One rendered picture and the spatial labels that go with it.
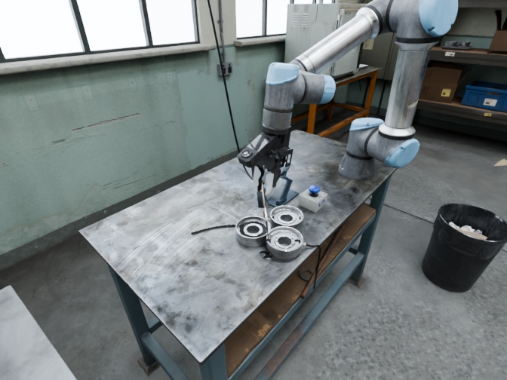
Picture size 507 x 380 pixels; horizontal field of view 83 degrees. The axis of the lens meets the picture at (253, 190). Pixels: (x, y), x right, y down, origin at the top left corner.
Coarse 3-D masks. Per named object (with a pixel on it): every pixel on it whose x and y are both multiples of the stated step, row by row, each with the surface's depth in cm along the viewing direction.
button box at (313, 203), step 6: (306, 192) 101; (318, 192) 101; (300, 198) 100; (306, 198) 98; (312, 198) 98; (318, 198) 98; (324, 198) 100; (300, 204) 101; (306, 204) 99; (312, 204) 97; (318, 204) 97; (324, 204) 102; (312, 210) 98
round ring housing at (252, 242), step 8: (248, 216) 90; (256, 216) 90; (240, 224) 88; (248, 224) 88; (256, 224) 88; (264, 224) 88; (248, 232) 89; (256, 232) 89; (240, 240) 84; (248, 240) 82; (256, 240) 82; (264, 240) 83
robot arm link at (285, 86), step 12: (276, 72) 68; (288, 72) 67; (276, 84) 69; (288, 84) 69; (300, 84) 70; (276, 96) 70; (288, 96) 70; (300, 96) 72; (264, 108) 74; (276, 108) 71; (288, 108) 72
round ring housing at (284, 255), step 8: (272, 232) 85; (280, 232) 86; (288, 232) 85; (296, 232) 85; (280, 240) 84; (288, 240) 84; (272, 248) 78; (288, 248) 80; (296, 248) 78; (280, 256) 78; (288, 256) 78; (296, 256) 81
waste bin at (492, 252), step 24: (456, 216) 170; (480, 216) 165; (432, 240) 167; (456, 240) 149; (480, 240) 142; (504, 240) 141; (432, 264) 168; (456, 264) 155; (480, 264) 151; (456, 288) 164
